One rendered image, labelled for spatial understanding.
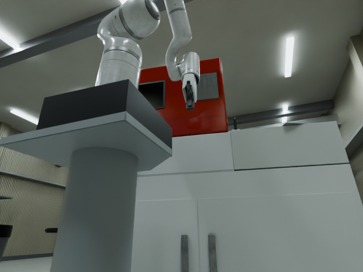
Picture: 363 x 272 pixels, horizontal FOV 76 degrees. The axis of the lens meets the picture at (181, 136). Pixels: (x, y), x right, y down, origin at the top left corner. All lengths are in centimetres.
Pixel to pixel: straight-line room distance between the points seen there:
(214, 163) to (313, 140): 33
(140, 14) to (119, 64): 19
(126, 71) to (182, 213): 47
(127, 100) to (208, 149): 43
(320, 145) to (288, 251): 35
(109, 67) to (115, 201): 36
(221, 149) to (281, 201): 25
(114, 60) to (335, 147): 73
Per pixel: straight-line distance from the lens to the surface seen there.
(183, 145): 85
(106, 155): 54
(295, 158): 85
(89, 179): 53
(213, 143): 84
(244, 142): 84
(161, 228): 81
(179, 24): 118
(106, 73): 68
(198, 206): 79
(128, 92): 49
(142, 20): 81
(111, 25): 87
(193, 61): 113
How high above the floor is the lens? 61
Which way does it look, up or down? 24 degrees up
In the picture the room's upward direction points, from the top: 1 degrees counter-clockwise
